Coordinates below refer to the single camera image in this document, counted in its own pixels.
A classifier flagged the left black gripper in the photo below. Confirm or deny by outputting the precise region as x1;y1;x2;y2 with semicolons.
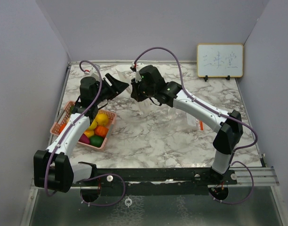
94;73;129;105

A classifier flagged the clear zip top bag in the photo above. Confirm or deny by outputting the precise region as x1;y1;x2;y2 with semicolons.
116;70;152;116

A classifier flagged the pink plastic basket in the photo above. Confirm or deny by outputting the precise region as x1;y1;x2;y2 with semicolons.
50;101;117;151

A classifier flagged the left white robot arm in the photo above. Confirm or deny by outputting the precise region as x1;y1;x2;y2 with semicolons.
33;74;129;193

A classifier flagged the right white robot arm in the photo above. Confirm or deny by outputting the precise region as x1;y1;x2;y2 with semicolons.
130;65;243;184

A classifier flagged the yellow orange toy pepper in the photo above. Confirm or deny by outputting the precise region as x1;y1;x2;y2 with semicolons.
84;130;95;138

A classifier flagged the green toy lime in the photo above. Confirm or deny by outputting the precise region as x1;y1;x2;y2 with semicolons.
89;135;104;147

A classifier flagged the purple toy sweet potato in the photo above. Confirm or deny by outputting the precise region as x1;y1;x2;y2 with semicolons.
79;134;90;145

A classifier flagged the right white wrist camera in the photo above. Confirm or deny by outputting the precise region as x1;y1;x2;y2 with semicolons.
130;62;146;72

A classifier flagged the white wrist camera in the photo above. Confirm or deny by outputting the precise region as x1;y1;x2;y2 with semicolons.
130;62;146;72
89;68;100;81

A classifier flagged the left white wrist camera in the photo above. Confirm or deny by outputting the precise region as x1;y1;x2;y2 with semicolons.
89;68;100;81

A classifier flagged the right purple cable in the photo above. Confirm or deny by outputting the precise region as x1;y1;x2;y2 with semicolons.
134;47;259;205

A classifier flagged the purple cable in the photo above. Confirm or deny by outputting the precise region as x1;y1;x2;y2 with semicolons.
44;60;104;197
134;47;259;205

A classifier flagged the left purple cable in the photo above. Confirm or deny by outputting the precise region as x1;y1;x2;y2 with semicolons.
44;60;104;197

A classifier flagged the small whiteboard wooden frame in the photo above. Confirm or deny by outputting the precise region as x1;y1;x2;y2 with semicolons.
197;43;244;80

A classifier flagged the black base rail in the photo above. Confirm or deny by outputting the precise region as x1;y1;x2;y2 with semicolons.
71;168;237;196

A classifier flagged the aluminium frame rail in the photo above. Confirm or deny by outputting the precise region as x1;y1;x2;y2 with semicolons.
232;167;280;186

